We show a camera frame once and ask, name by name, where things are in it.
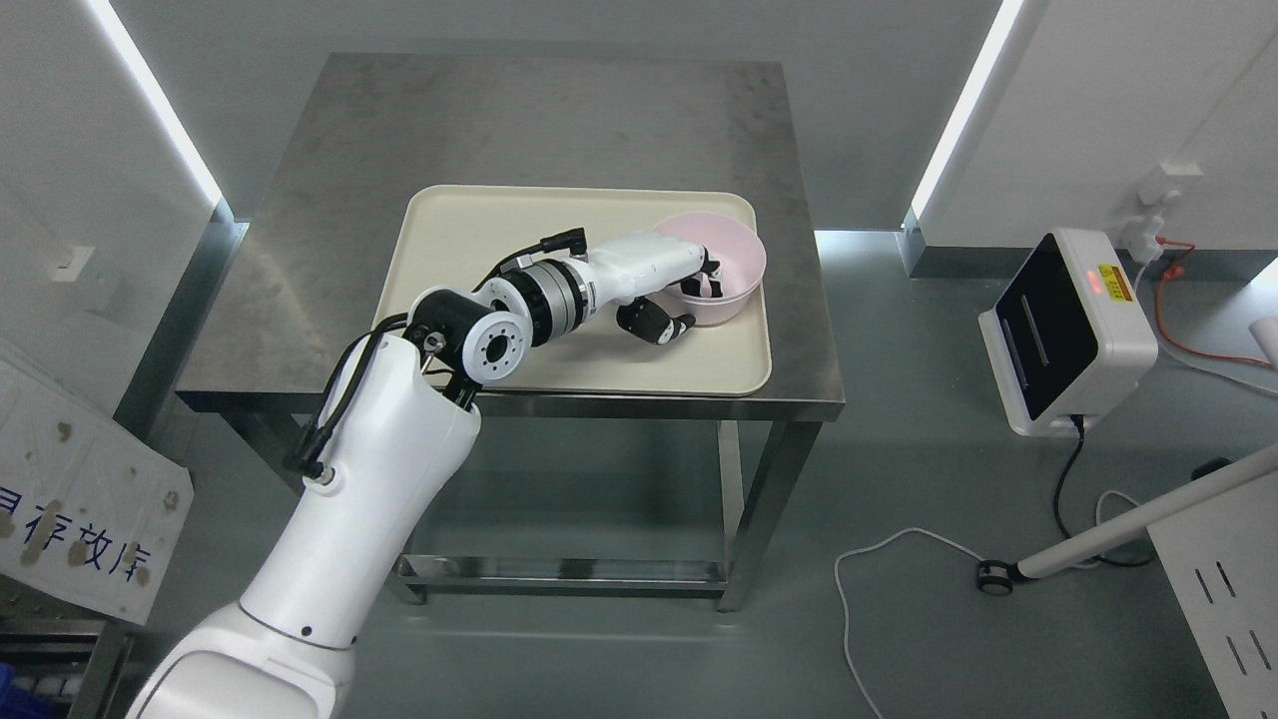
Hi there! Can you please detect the white floor cable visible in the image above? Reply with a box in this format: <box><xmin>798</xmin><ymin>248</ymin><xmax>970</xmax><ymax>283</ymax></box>
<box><xmin>835</xmin><ymin>489</ymin><xmax>1143</xmax><ymax>719</ymax></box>

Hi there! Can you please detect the white black box device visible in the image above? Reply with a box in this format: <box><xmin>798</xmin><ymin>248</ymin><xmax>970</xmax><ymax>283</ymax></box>
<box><xmin>976</xmin><ymin>229</ymin><xmax>1159</xmax><ymax>437</ymax></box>

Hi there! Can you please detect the white perforated panel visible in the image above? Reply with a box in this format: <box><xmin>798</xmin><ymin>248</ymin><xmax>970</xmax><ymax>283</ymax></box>
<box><xmin>1149</xmin><ymin>478</ymin><xmax>1277</xmax><ymax>718</ymax></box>

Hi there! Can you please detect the pink bowl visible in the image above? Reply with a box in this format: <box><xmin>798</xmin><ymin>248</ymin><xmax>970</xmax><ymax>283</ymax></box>
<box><xmin>654</xmin><ymin>211</ymin><xmax>767</xmax><ymax>299</ymax></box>
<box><xmin>662</xmin><ymin>286</ymin><xmax>760</xmax><ymax>327</ymax></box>

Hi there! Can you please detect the white stand leg with caster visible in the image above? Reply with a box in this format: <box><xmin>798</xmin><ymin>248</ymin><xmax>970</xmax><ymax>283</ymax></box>
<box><xmin>975</xmin><ymin>444</ymin><xmax>1277</xmax><ymax>596</ymax></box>

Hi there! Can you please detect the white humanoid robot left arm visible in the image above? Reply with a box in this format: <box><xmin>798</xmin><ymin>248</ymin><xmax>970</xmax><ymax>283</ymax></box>
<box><xmin>127</xmin><ymin>229</ymin><xmax>589</xmax><ymax>718</ymax></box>

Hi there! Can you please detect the white sign with blue characters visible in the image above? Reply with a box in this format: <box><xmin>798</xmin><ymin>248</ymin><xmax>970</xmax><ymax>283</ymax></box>
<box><xmin>1</xmin><ymin>361</ymin><xmax>196</xmax><ymax>624</ymax></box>

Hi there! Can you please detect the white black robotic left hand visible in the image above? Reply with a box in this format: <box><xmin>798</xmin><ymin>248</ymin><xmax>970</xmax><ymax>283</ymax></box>
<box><xmin>565</xmin><ymin>231</ymin><xmax>723</xmax><ymax>346</ymax></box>

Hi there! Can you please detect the stainless steel table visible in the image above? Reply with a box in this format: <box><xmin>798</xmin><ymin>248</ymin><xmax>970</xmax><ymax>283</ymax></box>
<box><xmin>176</xmin><ymin>54</ymin><xmax>846</xmax><ymax>610</ymax></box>

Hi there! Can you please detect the black power cable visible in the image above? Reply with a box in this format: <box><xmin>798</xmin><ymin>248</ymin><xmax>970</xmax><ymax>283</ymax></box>
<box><xmin>1052</xmin><ymin>415</ymin><xmax>1157</xmax><ymax>568</ymax></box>

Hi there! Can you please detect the orange cable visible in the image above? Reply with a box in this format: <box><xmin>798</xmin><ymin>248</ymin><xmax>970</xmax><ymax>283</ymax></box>
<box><xmin>1157</xmin><ymin>240</ymin><xmax>1275</xmax><ymax>370</ymax></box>

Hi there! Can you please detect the white wall socket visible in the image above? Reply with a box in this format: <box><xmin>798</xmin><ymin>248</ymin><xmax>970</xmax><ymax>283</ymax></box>
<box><xmin>1120</xmin><ymin>161</ymin><xmax>1204</xmax><ymax>266</ymax></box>

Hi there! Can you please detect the beige plastic tray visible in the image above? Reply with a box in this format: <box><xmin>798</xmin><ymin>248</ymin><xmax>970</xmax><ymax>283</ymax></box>
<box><xmin>373</xmin><ymin>184</ymin><xmax>772</xmax><ymax>396</ymax></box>

